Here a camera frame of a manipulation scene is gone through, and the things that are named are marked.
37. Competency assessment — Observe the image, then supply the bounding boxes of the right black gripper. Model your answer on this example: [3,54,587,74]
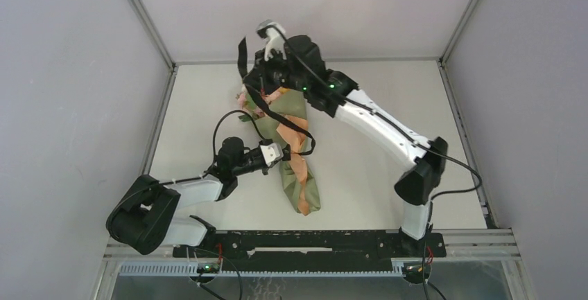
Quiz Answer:
[245,44,311,95]

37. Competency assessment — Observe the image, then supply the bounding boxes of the orange wrapping paper sheet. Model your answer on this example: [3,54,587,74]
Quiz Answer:
[254,88,321,215]

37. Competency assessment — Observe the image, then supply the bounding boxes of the pink fake flower stem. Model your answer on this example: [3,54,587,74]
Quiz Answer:
[236,85,266,120]

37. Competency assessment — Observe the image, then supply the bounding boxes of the black ribbon strap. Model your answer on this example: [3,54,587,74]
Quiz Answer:
[236,36,317,157]

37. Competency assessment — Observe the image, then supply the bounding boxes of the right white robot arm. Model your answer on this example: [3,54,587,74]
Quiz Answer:
[237,51,482,256]

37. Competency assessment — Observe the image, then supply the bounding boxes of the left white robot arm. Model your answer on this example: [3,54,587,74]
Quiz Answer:
[105,136,291,256]

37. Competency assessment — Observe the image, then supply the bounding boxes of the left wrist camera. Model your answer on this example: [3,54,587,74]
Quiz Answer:
[216,136,245,171]

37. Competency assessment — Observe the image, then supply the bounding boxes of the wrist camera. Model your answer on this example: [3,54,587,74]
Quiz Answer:
[285,35,327,76]
[216,136,245,171]

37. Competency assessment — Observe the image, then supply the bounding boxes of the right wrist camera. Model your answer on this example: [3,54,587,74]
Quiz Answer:
[285,35,327,76]

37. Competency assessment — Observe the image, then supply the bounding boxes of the black mounting base plate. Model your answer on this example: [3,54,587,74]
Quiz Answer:
[197,229,447,258]

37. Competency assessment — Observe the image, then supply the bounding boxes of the white cable duct rail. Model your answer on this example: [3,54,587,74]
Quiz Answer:
[119,262,404,277]

